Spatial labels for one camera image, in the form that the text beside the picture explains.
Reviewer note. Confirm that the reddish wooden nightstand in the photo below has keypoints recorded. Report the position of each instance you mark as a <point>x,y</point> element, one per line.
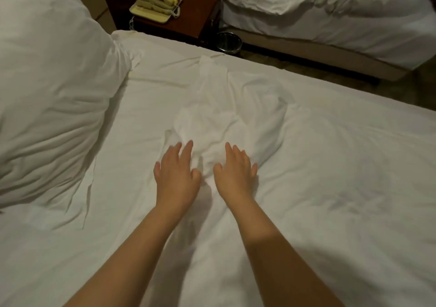
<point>197,14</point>

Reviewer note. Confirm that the person's left forearm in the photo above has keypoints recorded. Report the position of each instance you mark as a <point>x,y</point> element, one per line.
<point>136,262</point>

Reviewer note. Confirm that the person's right forearm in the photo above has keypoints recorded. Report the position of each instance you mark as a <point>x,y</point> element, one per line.
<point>279,262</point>

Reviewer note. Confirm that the white pillow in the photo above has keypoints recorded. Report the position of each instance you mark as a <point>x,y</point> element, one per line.
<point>48,85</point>

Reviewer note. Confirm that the person's right hand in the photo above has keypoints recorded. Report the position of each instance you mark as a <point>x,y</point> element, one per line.
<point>235,177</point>

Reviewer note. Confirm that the black trash bin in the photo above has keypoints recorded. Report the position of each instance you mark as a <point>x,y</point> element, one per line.
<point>229,42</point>

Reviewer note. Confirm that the person's left hand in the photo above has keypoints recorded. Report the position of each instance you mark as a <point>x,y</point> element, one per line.
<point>176,181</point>

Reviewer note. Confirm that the yellow telephone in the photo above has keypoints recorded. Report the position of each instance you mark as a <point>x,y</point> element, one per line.
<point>157,2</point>

